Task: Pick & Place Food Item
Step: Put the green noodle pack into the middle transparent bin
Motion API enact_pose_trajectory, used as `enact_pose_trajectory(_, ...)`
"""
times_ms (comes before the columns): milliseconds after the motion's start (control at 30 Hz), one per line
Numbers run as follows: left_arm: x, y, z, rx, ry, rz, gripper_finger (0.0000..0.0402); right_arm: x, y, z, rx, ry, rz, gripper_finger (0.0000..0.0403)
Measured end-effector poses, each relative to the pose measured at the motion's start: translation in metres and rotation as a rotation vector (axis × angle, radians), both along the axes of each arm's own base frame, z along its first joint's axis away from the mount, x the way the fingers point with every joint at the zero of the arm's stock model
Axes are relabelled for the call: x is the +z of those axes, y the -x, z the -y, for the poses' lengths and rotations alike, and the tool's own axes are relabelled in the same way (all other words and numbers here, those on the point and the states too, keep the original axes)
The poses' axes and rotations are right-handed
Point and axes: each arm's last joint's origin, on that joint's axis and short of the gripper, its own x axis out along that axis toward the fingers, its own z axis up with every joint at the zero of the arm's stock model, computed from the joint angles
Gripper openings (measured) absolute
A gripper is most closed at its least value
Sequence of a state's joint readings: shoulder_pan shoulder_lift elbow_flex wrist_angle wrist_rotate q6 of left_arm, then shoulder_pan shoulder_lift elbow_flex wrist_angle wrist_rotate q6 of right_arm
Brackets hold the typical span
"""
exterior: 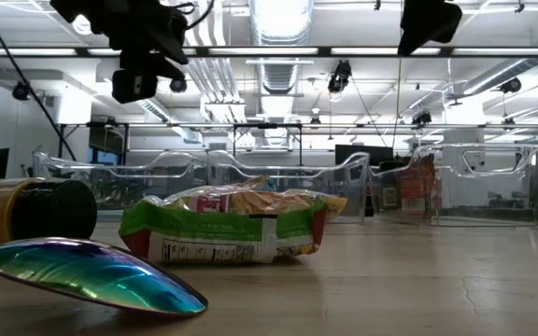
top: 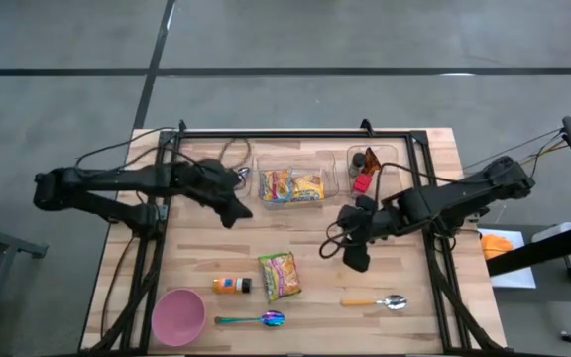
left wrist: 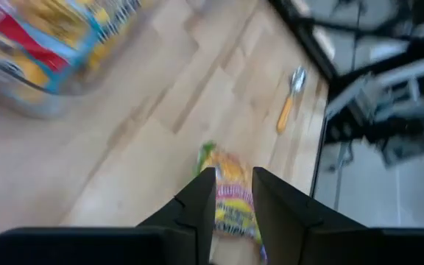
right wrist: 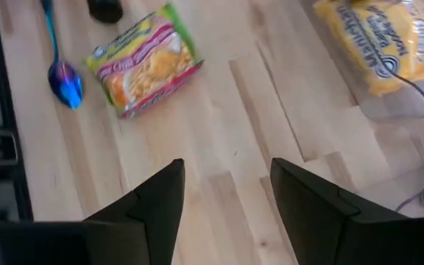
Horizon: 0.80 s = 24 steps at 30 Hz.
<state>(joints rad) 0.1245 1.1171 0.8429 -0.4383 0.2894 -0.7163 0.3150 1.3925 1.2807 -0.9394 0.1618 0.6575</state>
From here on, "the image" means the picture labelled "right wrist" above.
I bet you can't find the yellow ramen noodle packet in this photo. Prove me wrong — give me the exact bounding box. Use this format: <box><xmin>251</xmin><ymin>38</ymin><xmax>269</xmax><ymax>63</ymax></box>
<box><xmin>313</xmin><ymin>0</ymin><xmax>424</xmax><ymax>97</ymax></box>

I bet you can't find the clear plastic bin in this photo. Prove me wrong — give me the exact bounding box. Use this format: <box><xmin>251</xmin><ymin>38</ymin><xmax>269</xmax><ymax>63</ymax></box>
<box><xmin>300</xmin><ymin>0</ymin><xmax>424</xmax><ymax>121</ymax></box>

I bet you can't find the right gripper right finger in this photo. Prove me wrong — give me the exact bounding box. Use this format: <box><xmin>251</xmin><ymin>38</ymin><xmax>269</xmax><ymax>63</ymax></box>
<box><xmin>269</xmin><ymin>158</ymin><xmax>410</xmax><ymax>265</ymax></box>

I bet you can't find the iridescent rainbow spoon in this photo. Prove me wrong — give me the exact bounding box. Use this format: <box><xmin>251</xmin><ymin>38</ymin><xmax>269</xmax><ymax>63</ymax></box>
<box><xmin>40</xmin><ymin>0</ymin><xmax>85</xmax><ymax>111</ymax></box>

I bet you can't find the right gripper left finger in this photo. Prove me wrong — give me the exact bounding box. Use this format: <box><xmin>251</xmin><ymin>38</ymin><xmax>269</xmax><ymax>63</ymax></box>
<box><xmin>82</xmin><ymin>158</ymin><xmax>186</xmax><ymax>265</ymax></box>

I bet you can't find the black aluminium table frame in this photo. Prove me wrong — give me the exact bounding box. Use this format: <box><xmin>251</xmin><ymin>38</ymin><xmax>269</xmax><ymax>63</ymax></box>
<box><xmin>0</xmin><ymin>0</ymin><xmax>35</xmax><ymax>222</ymax></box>

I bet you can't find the orange spice bottle black cap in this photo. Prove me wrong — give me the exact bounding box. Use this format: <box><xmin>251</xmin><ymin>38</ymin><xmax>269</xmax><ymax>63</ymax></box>
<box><xmin>86</xmin><ymin>0</ymin><xmax>124</xmax><ymax>24</ymax></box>

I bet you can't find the green-edged ramen noodle packet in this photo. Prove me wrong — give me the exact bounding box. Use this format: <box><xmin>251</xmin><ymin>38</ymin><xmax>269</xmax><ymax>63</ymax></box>
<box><xmin>85</xmin><ymin>2</ymin><xmax>204</xmax><ymax>119</ymax></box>

